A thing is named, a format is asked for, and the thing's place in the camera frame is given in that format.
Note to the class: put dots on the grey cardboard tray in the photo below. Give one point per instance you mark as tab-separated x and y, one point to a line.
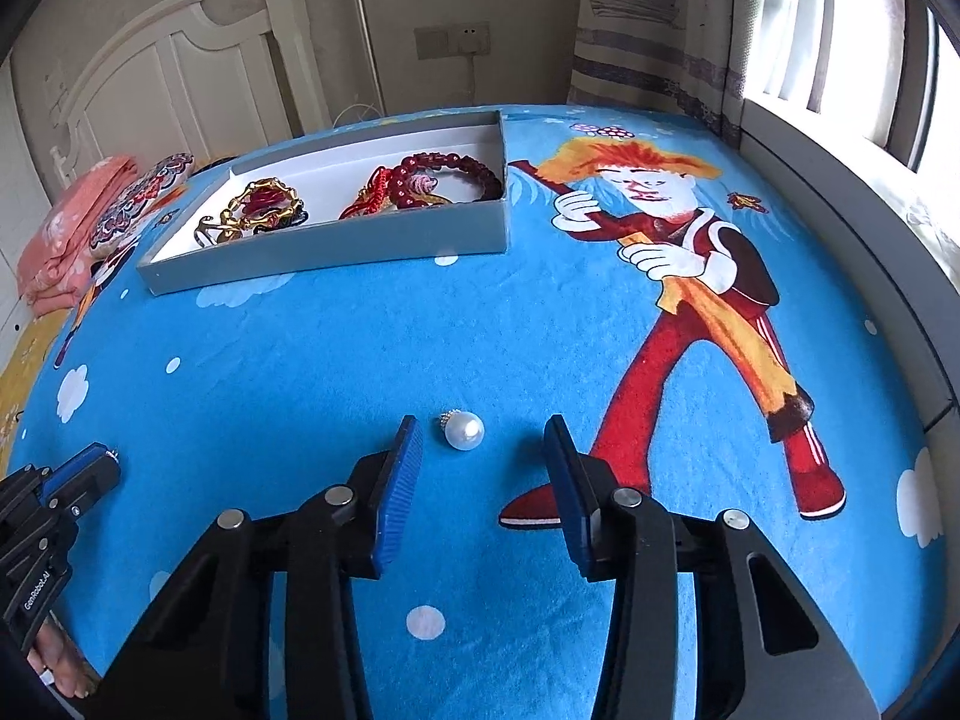
337	247

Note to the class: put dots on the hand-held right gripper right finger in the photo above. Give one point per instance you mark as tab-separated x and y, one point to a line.
570	487

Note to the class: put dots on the yellow floral sheet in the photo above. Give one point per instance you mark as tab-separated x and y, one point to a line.
30	375

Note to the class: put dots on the red rose brooch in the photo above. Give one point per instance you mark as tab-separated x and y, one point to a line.
262	202

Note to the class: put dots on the wall power socket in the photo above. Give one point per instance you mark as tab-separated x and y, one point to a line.
470	39

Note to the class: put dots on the person's left hand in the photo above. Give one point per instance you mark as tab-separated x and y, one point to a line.
64	664

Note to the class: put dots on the cream wooden headboard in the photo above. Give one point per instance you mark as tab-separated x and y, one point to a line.
150	75

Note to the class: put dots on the pink folded blanket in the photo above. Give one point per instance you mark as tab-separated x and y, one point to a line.
67	225

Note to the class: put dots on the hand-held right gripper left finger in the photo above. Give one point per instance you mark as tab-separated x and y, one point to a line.
397	495

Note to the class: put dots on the printed curtain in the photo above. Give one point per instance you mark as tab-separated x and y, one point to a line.
645	15

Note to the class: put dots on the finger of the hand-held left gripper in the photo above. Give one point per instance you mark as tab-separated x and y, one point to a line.
21	487
79	476

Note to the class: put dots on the patterned cushion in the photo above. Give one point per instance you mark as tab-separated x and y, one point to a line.
142	191

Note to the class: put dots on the metal pole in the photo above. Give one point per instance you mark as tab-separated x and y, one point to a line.
365	30

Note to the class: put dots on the gold bangle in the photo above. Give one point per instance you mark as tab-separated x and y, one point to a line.
217	232

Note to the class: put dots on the blue printed bedsheet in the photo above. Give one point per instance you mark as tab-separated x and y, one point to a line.
487	330

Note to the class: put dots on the white pearl earring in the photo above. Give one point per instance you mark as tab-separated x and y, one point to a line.
465	433

